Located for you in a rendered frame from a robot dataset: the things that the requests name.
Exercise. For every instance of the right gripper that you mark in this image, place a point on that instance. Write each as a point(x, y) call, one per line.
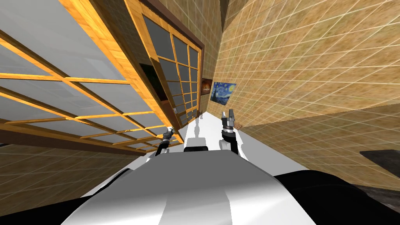
point(228, 122)

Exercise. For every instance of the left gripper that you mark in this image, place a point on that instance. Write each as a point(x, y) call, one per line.
point(169, 132)

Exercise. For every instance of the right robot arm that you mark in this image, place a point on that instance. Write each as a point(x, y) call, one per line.
point(328, 200)

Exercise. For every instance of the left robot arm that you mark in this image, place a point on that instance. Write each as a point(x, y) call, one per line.
point(161, 147)

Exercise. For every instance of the blue starry night painting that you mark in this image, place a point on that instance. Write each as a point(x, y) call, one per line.
point(222, 93)

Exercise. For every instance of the orange framed picture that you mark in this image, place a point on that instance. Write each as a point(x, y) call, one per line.
point(206, 86)

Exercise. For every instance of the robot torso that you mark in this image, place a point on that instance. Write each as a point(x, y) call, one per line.
point(193, 187)

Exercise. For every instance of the wooden door with dark panes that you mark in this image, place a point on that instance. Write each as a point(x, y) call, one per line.
point(168, 59)

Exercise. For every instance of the wooden door with grey panes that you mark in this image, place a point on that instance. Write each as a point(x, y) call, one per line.
point(93, 80)

